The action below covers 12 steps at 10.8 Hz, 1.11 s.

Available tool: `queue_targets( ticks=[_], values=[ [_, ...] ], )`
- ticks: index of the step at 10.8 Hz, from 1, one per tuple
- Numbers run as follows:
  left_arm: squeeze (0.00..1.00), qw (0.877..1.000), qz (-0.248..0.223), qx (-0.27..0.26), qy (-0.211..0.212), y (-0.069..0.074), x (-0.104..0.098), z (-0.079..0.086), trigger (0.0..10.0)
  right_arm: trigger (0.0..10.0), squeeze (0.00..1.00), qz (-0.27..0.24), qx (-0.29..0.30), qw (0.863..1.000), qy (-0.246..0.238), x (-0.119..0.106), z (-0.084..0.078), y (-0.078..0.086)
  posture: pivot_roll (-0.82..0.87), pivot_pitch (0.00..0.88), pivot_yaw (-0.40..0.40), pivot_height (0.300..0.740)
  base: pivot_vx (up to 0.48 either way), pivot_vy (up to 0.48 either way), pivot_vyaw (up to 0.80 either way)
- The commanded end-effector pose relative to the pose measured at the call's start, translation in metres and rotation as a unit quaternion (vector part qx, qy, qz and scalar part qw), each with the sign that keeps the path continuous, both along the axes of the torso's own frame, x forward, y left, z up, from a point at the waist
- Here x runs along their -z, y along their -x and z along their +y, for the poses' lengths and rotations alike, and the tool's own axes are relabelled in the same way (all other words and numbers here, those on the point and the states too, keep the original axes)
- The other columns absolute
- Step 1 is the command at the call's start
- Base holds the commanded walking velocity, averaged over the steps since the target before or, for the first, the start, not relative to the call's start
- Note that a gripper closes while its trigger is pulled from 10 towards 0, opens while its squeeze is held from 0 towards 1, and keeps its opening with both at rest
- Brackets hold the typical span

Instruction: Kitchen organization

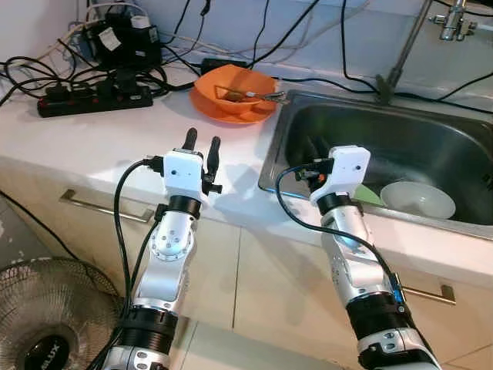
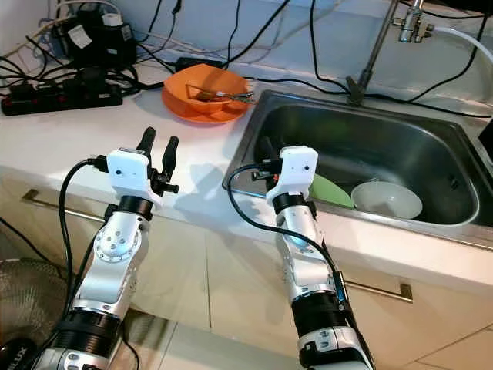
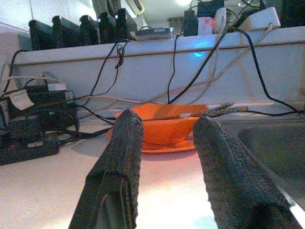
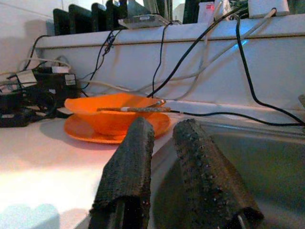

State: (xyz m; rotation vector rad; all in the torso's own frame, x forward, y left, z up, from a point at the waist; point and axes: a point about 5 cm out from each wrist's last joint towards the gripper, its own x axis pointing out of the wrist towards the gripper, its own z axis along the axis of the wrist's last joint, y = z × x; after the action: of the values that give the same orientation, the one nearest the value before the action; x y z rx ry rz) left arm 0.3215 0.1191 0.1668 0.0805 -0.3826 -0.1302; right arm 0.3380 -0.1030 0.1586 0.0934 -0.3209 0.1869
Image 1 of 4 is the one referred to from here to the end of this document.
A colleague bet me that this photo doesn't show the orange plastic plate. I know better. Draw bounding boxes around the orange plastic plate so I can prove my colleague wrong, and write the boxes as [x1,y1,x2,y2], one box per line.
[194,96,280,126]

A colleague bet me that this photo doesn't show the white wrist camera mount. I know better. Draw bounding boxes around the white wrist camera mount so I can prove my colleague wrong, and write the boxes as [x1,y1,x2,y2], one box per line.
[311,145,372,206]
[162,150,210,207]

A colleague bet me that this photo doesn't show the metal cabinet handle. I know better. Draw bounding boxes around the metal cabinet handle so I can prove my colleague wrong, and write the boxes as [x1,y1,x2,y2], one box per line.
[401,284,457,305]
[60,189,159,224]

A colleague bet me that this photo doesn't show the orange plastic bowl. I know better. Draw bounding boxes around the orange plastic bowl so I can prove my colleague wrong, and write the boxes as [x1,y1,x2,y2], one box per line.
[191,65,278,116]

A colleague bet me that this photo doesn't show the beige kitchen cabinet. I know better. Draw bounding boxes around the beige kitchen cabinet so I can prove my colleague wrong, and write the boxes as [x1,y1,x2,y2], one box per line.
[0,158,493,370]

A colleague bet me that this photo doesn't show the white bowl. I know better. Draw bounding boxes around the white bowl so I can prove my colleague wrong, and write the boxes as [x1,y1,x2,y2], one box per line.
[380,180,457,220]

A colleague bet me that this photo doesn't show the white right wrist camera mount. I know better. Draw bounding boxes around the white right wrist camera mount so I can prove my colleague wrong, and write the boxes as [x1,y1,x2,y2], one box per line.
[311,145,372,206]

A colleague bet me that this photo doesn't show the black power strip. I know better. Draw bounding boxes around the black power strip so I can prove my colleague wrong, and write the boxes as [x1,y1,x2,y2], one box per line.
[37,83,153,118]

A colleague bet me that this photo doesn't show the metal sink faucet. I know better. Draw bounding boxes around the metal sink faucet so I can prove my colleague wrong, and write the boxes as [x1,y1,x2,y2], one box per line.
[375,0,475,105]

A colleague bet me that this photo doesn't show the green plate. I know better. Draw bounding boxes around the green plate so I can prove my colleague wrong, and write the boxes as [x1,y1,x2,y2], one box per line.
[353,183,384,207]

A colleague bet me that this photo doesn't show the stainless steel sink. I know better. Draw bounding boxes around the stainless steel sink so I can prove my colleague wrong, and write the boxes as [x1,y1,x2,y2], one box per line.
[258,89,493,228]

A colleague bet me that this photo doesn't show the large black power adapter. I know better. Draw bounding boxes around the large black power adapter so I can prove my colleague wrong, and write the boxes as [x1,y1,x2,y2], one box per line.
[81,17,164,74]

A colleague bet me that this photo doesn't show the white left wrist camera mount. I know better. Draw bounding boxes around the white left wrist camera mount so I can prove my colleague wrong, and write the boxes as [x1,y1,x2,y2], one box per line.
[162,150,210,207]

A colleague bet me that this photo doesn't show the metal spoon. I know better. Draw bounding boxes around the metal spoon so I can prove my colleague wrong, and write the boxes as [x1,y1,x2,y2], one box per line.
[246,91,287,103]

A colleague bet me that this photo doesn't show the black power cable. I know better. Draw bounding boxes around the black power cable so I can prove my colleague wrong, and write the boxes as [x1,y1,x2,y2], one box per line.
[248,0,321,66]
[248,71,493,115]
[340,0,382,95]

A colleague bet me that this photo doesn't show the small flat black adapter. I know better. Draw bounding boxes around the small flat black adapter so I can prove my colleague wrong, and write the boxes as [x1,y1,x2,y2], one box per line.
[199,58,249,76]

